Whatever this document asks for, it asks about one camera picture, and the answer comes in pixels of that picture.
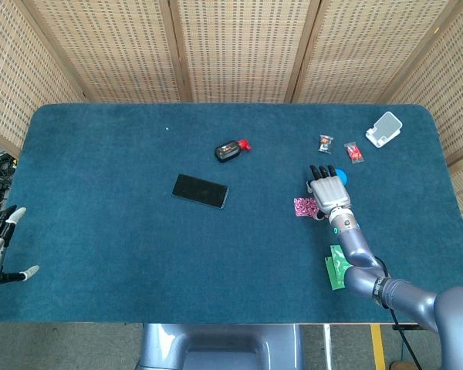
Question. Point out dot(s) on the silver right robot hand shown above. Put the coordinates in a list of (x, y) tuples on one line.
[(330, 192)]

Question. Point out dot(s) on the pink patterned card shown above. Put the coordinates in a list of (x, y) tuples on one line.
[(303, 207)]

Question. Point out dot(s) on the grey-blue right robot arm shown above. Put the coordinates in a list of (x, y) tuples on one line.
[(351, 243)]

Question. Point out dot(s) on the blue ball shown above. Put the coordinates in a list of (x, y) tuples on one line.
[(342, 177)]

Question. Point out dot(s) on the red candy packet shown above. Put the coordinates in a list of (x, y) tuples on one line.
[(354, 152)]

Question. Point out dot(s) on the dark orange candy packet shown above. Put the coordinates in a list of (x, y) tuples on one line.
[(325, 143)]

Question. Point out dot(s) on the green packet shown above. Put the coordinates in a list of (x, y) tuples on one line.
[(337, 254), (335, 277)]

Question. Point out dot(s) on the white phone stand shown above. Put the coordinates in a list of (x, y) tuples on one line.
[(386, 127)]

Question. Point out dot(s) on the blue table cover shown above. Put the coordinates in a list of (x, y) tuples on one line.
[(100, 250)]

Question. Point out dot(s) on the black bottle with red cap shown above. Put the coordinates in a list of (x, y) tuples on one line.
[(225, 151)]

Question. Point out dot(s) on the black smartphone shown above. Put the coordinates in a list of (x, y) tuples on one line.
[(200, 190)]

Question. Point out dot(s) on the white table leg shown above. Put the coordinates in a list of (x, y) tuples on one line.
[(326, 347)]

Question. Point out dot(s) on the grey-blue robot torso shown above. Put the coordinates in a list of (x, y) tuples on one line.
[(166, 347)]

